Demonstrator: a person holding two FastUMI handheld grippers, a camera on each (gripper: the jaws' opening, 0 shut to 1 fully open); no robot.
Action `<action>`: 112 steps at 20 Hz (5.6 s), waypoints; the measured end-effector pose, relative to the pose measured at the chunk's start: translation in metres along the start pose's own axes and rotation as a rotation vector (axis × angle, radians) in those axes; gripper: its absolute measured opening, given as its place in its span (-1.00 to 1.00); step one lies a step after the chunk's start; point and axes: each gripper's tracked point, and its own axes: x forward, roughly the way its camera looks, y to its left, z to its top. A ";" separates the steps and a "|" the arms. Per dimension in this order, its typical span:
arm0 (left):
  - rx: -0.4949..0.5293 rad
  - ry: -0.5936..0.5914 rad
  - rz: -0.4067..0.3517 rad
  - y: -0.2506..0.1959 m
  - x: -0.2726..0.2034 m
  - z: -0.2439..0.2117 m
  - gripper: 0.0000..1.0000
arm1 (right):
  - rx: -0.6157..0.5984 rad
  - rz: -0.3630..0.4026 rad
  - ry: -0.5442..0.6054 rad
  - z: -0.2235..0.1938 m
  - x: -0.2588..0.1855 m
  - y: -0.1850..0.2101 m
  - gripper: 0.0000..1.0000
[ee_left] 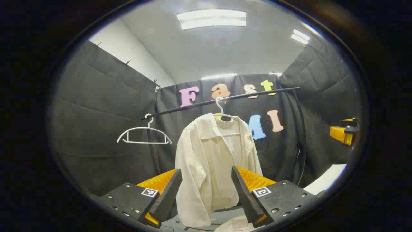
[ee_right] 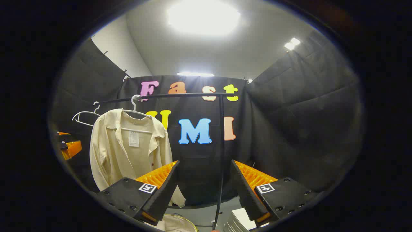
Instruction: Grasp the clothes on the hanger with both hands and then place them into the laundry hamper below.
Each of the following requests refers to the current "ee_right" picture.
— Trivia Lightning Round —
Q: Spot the small ceiling light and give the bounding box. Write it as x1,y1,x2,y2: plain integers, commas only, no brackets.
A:
284,37,301,51

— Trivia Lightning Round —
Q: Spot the white drawer cabinet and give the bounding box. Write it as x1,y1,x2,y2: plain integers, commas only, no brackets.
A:
224,208,269,232

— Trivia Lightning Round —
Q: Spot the large square ceiling light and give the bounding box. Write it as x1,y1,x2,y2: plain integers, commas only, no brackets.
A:
167,0,241,36

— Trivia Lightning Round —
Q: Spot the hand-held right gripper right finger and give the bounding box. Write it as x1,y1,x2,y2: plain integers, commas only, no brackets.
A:
230,159,320,226

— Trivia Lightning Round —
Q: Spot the cream button shirt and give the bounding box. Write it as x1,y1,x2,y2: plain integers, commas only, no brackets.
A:
89,109,186,208

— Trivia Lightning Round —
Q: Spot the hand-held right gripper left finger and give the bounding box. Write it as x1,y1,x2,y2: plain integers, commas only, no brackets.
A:
97,160,181,227

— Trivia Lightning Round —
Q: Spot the yellow rimmed laundry hamper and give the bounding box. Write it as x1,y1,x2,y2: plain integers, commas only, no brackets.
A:
146,213,198,232

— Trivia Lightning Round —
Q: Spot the white plastic hanger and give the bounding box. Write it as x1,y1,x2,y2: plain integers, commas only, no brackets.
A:
72,101,102,127
121,94,154,134

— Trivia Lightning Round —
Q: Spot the black metal clothes rack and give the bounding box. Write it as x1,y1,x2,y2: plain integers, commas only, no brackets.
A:
97,92,240,232

